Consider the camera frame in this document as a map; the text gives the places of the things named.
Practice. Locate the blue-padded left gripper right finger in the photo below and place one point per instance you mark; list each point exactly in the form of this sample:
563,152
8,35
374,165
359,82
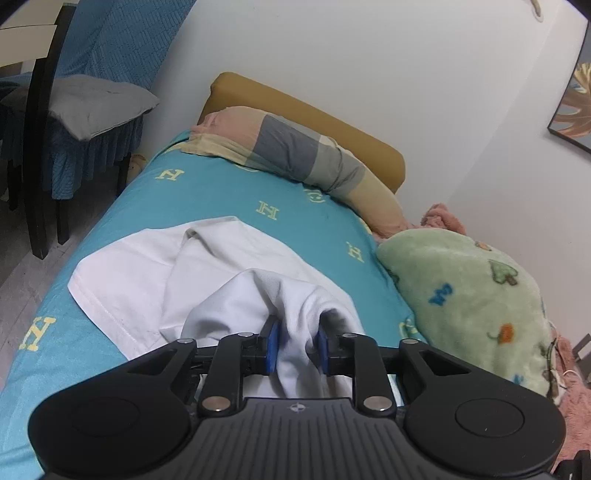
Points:
367,364

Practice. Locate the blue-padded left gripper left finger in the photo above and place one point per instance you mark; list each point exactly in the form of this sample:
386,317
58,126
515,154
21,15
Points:
227,364

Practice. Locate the green fleece cartoon blanket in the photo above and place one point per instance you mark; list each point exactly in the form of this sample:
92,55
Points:
476,303

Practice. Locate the framed leaf wall picture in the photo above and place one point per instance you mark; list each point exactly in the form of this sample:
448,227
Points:
571,120

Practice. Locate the pink fluffy blanket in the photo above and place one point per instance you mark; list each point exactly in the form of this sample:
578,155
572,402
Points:
574,401

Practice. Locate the chair with blue cover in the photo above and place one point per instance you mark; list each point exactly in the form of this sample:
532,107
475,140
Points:
120,41

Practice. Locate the pastel checked pillow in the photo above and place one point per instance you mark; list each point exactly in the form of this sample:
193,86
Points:
266,142

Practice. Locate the mustard yellow headboard cushion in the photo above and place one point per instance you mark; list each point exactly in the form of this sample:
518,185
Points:
231,89

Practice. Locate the grey seat cushion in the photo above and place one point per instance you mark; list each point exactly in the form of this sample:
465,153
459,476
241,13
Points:
87,106

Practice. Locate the teal patterned bed sheet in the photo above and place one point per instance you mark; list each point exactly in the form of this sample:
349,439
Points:
62,346

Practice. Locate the white t-shirt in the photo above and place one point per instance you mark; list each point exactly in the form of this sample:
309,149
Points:
209,279

